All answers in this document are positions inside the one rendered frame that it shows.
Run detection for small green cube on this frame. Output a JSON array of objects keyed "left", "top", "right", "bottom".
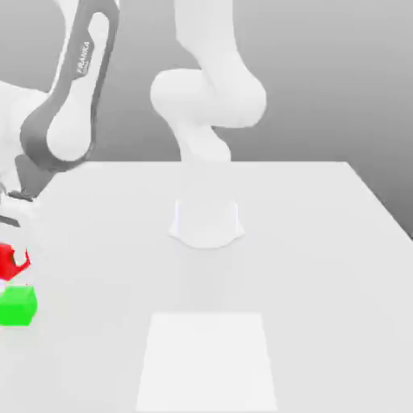
[{"left": 0, "top": 285, "right": 39, "bottom": 327}]

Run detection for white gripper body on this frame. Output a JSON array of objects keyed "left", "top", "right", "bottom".
[{"left": 0, "top": 198, "right": 41, "bottom": 251}]

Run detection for small red cube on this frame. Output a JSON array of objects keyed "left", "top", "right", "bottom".
[{"left": 0, "top": 243, "right": 32, "bottom": 282}]

